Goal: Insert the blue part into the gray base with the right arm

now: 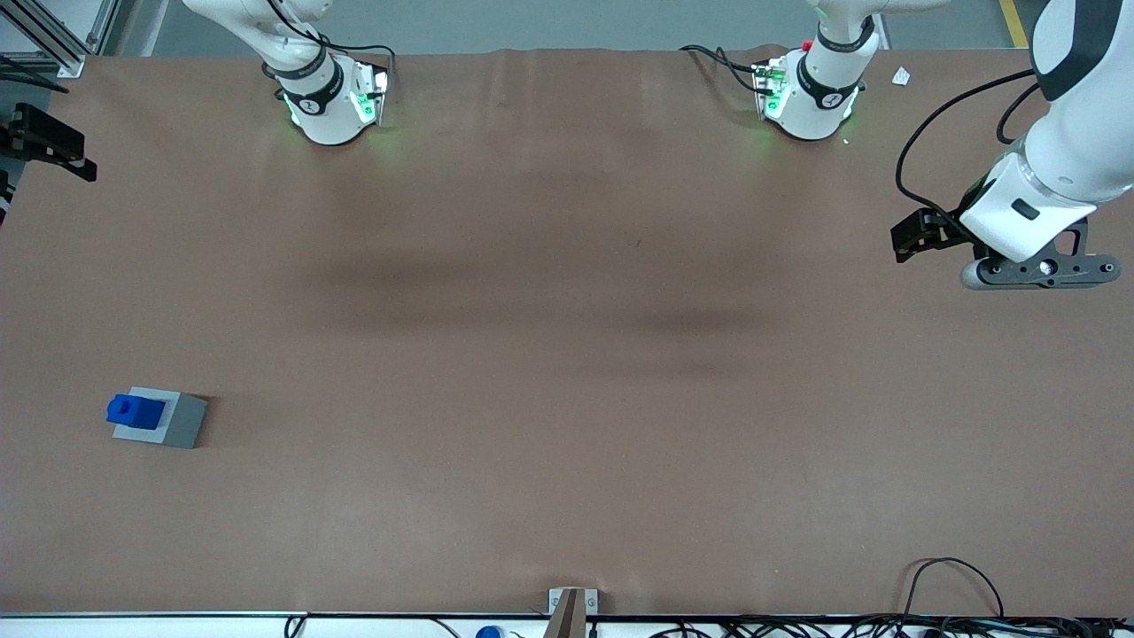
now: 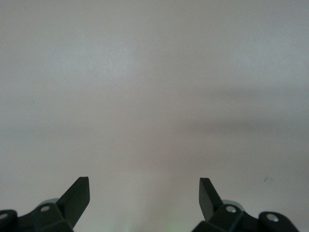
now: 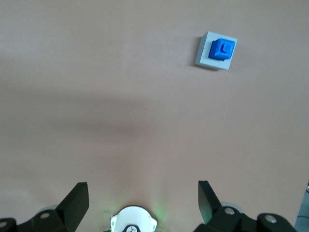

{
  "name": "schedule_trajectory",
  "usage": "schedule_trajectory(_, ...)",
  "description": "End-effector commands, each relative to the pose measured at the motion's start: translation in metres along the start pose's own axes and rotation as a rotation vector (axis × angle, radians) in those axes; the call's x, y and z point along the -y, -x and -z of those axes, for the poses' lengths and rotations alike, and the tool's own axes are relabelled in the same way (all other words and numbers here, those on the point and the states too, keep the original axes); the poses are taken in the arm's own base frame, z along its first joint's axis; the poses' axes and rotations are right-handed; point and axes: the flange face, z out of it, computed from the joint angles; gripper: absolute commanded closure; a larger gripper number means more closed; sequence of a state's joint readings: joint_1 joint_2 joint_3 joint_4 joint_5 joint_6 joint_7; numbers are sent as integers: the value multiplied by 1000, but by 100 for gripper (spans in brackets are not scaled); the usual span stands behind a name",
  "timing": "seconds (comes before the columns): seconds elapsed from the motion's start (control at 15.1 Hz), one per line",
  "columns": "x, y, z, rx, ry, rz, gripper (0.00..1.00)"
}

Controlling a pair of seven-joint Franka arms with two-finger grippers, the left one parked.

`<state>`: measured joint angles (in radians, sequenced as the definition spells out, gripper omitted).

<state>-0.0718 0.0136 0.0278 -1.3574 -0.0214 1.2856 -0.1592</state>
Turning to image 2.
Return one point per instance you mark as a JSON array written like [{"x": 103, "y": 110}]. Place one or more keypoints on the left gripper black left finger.
[{"x": 72, "y": 205}]

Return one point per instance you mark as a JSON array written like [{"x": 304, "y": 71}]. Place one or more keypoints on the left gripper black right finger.
[{"x": 210, "y": 205}]

